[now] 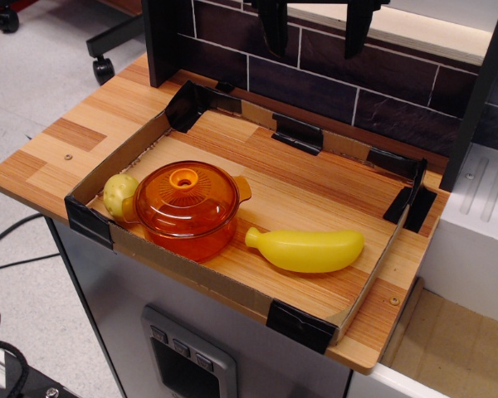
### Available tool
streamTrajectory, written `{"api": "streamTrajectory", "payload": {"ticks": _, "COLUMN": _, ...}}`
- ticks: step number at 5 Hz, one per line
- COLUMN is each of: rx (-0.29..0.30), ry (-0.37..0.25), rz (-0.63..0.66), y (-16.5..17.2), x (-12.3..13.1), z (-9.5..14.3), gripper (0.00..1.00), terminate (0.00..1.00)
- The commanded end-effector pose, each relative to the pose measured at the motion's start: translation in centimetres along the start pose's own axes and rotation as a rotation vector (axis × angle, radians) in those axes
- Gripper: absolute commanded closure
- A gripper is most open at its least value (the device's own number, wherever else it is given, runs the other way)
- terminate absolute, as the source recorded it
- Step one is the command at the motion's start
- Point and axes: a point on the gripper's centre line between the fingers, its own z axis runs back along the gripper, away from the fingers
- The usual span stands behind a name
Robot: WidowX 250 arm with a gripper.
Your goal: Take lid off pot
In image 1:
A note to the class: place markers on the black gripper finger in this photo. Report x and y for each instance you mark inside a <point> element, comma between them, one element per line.
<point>358,20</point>
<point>273,16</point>

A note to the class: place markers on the orange transparent pot lid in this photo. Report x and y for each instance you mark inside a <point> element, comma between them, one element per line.
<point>186,198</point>

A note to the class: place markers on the orange transparent pot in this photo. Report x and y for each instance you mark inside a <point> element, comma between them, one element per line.
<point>201,247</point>

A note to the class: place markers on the cardboard fence with black tape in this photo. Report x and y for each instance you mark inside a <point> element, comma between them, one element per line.
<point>301,178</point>

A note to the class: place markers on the black office chair base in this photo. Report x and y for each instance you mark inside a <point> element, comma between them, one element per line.
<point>111,38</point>

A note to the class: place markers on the pale yellow toy potato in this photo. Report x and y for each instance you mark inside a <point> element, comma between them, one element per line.
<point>118,188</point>

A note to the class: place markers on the yellow plastic banana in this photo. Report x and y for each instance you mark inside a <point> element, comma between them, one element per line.
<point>307,252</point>

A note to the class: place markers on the black caster wheel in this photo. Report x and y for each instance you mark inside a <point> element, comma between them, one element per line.
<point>9,21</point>

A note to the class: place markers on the white toy sink unit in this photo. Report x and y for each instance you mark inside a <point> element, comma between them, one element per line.
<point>446,341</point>

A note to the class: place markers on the grey toy oven cabinet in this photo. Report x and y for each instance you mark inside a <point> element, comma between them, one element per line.
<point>114,289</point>

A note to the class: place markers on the oven control panel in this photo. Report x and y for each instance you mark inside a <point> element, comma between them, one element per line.
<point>187,364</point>

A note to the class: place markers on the black left shelf post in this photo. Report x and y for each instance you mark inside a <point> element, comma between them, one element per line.
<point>164,20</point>

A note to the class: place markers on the black shelf post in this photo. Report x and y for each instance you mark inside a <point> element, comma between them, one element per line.
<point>164,20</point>
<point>481,91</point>

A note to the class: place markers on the black right shelf post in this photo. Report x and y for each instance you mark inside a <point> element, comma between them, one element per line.
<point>481,91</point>

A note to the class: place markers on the black equipment with cables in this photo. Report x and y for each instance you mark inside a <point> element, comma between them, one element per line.
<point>17,377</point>

